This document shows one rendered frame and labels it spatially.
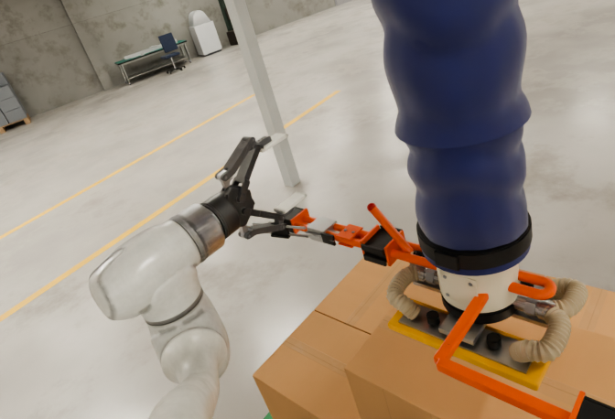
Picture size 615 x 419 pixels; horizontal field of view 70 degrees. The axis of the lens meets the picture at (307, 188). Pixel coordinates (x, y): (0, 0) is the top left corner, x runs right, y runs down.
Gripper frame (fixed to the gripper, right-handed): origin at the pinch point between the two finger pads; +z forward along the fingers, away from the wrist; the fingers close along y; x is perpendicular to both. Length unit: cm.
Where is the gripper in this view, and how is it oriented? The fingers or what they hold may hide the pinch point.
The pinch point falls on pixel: (288, 167)
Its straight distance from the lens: 88.4
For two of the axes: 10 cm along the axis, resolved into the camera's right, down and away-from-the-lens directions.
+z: 6.4, -5.0, 5.8
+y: 2.6, 8.5, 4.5
